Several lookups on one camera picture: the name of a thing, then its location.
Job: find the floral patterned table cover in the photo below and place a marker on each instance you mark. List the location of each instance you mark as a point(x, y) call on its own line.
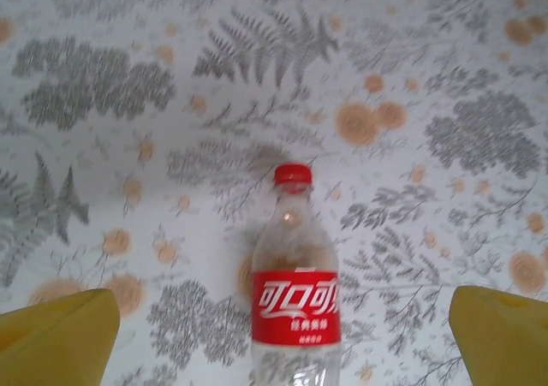
point(128, 103)

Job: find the red label cola bottle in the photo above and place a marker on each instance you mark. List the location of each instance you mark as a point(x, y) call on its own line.
point(295, 309)

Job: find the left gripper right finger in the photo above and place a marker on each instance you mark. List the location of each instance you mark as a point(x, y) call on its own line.
point(505, 343)

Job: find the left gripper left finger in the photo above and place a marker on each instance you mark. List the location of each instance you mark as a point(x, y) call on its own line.
point(51, 343)

